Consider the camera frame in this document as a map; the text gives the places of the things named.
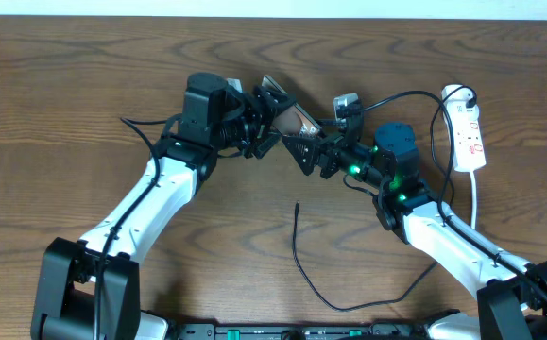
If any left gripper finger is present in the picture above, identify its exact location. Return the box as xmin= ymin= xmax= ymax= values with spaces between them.
xmin=252 ymin=86 xmax=296 ymax=127
xmin=252 ymin=131 xmax=282 ymax=159

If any black USB charging cable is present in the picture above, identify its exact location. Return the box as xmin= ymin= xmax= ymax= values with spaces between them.
xmin=291 ymin=84 xmax=478 ymax=313

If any Galaxy S25 Ultra smartphone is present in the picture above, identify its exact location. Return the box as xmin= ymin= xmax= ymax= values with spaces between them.
xmin=261 ymin=75 xmax=321 ymax=137

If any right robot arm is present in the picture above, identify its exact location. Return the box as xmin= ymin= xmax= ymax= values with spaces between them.
xmin=282 ymin=122 xmax=547 ymax=339

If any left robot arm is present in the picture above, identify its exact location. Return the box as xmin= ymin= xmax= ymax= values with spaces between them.
xmin=30 ymin=73 xmax=296 ymax=339

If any white power strip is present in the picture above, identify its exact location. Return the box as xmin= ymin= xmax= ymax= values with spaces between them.
xmin=446 ymin=100 xmax=487 ymax=173

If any black left camera cable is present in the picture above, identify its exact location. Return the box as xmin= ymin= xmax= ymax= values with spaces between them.
xmin=92 ymin=112 xmax=184 ymax=340

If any black camera cable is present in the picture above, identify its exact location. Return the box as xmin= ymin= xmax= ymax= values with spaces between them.
xmin=92 ymin=112 xmax=184 ymax=340
xmin=338 ymin=90 xmax=547 ymax=327

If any white USB wall charger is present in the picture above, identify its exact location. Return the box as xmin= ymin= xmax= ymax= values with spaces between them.
xmin=441 ymin=84 xmax=478 ymax=109

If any white power strip cord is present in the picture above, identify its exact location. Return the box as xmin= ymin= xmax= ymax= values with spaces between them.
xmin=468 ymin=170 xmax=478 ymax=232

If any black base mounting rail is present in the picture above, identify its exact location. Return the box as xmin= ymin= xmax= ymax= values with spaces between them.
xmin=165 ymin=323 xmax=428 ymax=340

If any black right camera cable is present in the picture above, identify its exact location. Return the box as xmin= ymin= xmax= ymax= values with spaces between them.
xmin=338 ymin=90 xmax=547 ymax=327

